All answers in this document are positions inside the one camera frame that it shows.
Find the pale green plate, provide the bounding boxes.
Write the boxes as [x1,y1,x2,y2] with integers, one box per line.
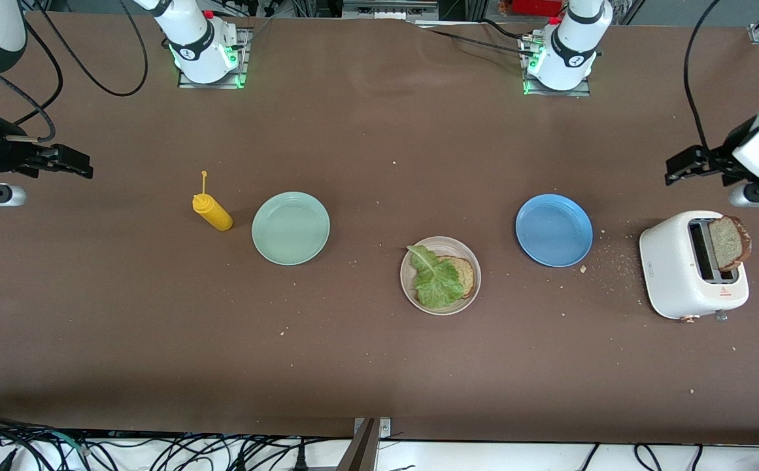
[251,191,331,266]

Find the metal table edge bracket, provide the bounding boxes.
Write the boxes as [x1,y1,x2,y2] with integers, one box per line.
[337,417,392,471]

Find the red box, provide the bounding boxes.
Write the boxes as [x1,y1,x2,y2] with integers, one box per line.
[509,0,564,18]

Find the green lettuce leaf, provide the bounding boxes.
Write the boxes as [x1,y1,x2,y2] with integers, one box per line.
[407,245,465,309]

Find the brown bread slice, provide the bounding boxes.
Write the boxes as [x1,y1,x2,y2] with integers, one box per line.
[707,215,752,273]
[437,255,476,300]

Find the beige plate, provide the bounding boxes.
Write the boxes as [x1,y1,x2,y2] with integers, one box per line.
[399,235,482,316]

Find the white toaster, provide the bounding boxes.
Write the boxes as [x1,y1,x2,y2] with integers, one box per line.
[639,210,751,323]

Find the blue plate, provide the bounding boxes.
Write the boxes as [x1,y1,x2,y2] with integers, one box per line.
[515,194,594,268]

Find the yellow squeeze bottle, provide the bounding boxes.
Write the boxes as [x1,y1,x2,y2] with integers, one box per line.
[192,171,233,232]

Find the black table cable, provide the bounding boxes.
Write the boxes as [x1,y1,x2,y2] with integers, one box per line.
[418,18,537,58]

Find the tangled black floor cables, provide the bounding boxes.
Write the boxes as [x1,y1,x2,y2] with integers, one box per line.
[0,411,328,471]

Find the grey metal equipment box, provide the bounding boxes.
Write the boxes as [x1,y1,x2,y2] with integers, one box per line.
[342,0,440,22]

